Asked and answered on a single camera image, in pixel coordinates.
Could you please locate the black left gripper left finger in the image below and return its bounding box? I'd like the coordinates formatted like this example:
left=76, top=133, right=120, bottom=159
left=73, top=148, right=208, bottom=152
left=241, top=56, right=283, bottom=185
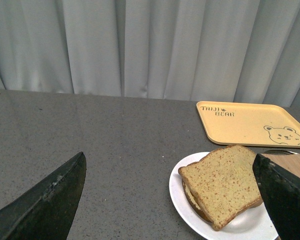
left=0, top=152, right=87, bottom=240

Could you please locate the bread slice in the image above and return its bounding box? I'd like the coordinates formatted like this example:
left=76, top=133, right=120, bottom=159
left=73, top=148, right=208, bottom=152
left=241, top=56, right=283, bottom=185
left=181, top=178, right=263, bottom=223
left=178, top=145, right=263, bottom=231

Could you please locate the yellow bear tray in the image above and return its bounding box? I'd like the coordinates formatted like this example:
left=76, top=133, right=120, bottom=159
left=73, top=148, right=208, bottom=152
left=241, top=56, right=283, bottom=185
left=196, top=101, right=300, bottom=148

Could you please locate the wooden cutting board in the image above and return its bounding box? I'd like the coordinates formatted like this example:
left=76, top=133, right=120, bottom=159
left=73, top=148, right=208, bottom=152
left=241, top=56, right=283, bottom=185
left=262, top=153, right=300, bottom=178

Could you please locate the metal board handle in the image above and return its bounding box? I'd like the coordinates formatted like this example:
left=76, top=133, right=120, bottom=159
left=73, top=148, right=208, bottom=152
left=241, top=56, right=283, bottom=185
left=264, top=149, right=298, bottom=155

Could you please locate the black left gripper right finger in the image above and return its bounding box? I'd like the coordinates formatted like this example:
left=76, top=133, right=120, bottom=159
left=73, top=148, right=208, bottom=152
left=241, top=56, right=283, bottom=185
left=252, top=154, right=300, bottom=240

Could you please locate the grey curtain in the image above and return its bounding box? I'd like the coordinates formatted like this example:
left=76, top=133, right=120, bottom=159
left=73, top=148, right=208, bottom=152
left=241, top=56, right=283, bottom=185
left=0, top=0, right=300, bottom=107

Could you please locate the white round plate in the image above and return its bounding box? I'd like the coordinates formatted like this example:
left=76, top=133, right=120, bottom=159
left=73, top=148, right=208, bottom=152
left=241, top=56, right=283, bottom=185
left=169, top=152, right=279, bottom=240

